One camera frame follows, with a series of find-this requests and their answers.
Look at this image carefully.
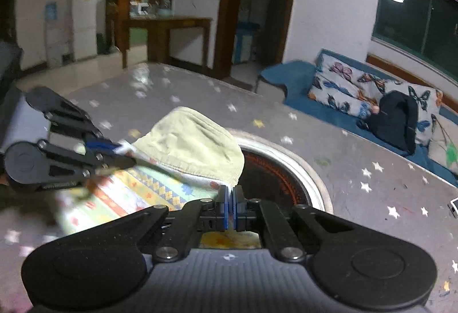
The dark wooden side table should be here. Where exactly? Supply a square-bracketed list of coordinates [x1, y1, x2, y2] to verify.
[114, 16, 214, 71]

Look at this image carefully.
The patterned child's garment cream lining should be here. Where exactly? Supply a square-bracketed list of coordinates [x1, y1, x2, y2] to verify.
[54, 106, 246, 250]

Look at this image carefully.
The butterfly print bolster cushion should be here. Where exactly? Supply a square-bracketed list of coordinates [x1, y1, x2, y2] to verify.
[308, 75, 380, 119]

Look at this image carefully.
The blue stool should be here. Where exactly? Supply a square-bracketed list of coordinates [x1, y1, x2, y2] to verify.
[232, 21, 262, 65]

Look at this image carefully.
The dark glass window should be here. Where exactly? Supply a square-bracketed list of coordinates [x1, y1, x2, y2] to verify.
[371, 0, 458, 68]

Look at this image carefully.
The brown wooden door frame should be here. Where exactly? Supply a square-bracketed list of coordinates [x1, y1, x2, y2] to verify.
[214, 0, 302, 80]

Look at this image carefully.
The blue sofa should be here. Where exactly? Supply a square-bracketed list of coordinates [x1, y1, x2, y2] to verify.
[256, 48, 458, 189]

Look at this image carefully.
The round inset table heater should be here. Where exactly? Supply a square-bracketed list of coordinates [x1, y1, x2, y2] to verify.
[232, 130, 334, 216]

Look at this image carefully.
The floral cream cushion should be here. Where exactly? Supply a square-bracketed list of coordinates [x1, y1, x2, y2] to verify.
[427, 116, 458, 178]

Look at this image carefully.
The dark chair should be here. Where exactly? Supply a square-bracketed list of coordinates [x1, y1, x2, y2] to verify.
[0, 40, 24, 101]

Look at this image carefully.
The white refrigerator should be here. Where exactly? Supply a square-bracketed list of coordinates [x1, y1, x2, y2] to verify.
[69, 0, 99, 62]

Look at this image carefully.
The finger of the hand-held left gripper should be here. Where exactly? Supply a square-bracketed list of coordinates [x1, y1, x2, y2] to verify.
[37, 139, 138, 193]
[26, 86, 123, 153]

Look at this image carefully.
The water dispenser with blue bottle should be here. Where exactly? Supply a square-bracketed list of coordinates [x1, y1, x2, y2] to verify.
[44, 1, 74, 68]

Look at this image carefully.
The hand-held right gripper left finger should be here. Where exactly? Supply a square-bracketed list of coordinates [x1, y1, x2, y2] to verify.
[114, 185, 229, 263]

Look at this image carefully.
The black backpack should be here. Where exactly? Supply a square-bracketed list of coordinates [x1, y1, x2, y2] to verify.
[357, 90, 420, 156]

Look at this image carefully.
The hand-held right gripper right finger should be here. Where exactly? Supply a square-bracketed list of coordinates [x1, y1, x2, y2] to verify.
[232, 185, 356, 262]

